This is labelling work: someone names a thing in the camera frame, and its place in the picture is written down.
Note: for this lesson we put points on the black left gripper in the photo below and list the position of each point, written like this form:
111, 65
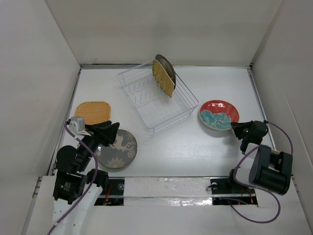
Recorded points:
101, 129

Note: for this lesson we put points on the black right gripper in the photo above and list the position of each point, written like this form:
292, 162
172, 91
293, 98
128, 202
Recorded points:
237, 127

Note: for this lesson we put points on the red plate with teal flower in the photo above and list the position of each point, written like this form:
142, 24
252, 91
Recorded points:
218, 114

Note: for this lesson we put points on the yellow green-rimmed square plate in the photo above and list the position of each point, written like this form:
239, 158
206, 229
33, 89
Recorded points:
162, 78

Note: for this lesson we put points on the cream plate with brown rim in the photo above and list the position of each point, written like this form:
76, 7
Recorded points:
167, 66

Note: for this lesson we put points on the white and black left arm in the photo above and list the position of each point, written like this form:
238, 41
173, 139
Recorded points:
78, 181

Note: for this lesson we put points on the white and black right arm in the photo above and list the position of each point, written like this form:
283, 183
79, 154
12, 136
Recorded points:
270, 170

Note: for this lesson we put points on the orange woven square plate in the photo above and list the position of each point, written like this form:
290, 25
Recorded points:
94, 112

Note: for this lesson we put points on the grey reindeer round plate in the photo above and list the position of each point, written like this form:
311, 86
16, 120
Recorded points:
119, 154

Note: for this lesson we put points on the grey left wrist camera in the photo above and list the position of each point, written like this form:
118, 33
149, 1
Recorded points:
76, 124

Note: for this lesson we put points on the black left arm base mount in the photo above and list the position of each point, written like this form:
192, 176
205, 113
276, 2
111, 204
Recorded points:
113, 194

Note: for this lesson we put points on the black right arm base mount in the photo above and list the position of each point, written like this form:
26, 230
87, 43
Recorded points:
227, 192

